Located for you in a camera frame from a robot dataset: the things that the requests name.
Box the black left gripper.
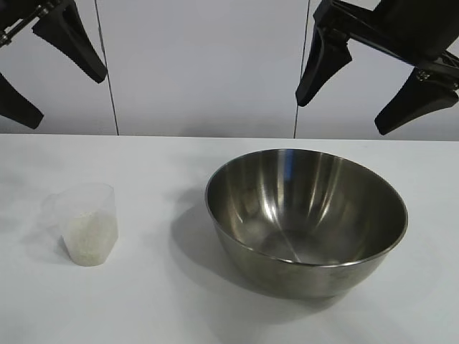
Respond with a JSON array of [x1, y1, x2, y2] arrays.
[[0, 0, 108, 129]]

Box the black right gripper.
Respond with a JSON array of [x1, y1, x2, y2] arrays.
[[295, 0, 459, 136]]

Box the clear plastic measuring cup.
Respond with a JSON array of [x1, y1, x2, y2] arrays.
[[42, 182, 119, 267]]

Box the stainless steel mixing bowl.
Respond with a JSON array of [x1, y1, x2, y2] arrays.
[[205, 148, 410, 300]]

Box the white rice grains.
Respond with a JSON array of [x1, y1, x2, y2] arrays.
[[61, 211, 119, 267]]

